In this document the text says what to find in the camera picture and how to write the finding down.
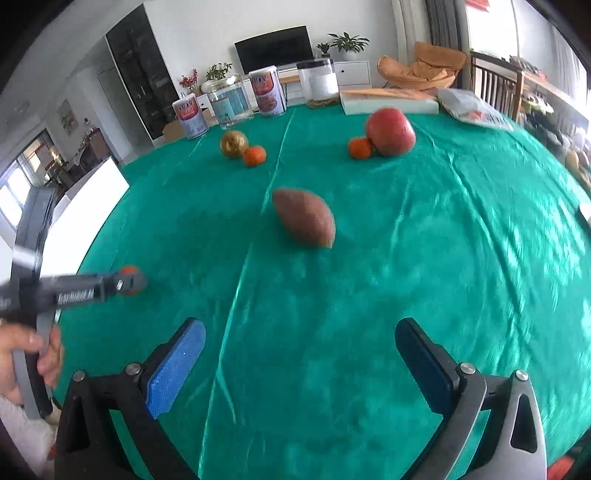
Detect red apple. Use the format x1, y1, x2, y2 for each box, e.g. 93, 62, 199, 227
365, 107, 417, 158

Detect clear plastic bag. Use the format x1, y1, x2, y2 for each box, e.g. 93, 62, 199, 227
436, 88, 515, 132

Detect black flat television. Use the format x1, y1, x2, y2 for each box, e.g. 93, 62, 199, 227
234, 25, 315, 75

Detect clear jar with white label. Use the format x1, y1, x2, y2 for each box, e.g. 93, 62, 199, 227
297, 58, 340, 102

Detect red mesh chair seat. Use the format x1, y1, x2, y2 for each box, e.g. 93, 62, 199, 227
547, 455, 583, 480

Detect grey curtain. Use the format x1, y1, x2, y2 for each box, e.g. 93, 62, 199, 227
425, 0, 467, 49

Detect green tablecloth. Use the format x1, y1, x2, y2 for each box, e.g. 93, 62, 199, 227
60, 104, 591, 480

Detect orange lounge chair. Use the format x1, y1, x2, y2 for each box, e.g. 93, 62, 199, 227
376, 41, 469, 90

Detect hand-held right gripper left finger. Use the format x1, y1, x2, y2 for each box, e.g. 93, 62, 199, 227
54, 318, 207, 480

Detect brown sweet potato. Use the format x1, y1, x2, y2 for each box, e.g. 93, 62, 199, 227
271, 187, 337, 250

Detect clutter of colourful toys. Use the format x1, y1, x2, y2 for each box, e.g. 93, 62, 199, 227
522, 55, 591, 195

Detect flat white foam box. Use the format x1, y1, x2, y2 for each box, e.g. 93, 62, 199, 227
339, 88, 439, 117

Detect person's left hand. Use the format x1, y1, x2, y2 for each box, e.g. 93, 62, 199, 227
0, 324, 64, 402

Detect wooden dining chairs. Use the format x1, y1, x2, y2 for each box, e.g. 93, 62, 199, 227
65, 128, 114, 185

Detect glass jar with gold lid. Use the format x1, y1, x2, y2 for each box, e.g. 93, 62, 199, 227
202, 74, 254, 130

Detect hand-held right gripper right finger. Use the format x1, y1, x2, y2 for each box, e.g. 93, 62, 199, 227
394, 318, 548, 480

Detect red label tin can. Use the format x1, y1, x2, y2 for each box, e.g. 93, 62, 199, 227
172, 95, 208, 140
249, 65, 288, 118

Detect wooden slatted bench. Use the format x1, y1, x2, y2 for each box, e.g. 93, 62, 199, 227
468, 50, 527, 123

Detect dark glass display cabinet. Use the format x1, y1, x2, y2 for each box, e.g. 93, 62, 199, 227
105, 6, 180, 141

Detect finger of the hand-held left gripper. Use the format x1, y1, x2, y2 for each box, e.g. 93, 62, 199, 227
99, 270, 136, 301

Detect bushy green potted plant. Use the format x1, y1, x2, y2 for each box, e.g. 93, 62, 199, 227
205, 62, 233, 83

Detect white television cabinet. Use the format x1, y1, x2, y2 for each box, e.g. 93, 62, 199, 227
277, 60, 372, 90

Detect large green potted plant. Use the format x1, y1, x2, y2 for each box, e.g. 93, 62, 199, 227
328, 32, 370, 62

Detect yellow-green orange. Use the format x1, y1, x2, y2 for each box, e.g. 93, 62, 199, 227
220, 130, 250, 160

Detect framed wall picture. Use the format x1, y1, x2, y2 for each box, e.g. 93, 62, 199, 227
58, 99, 77, 136

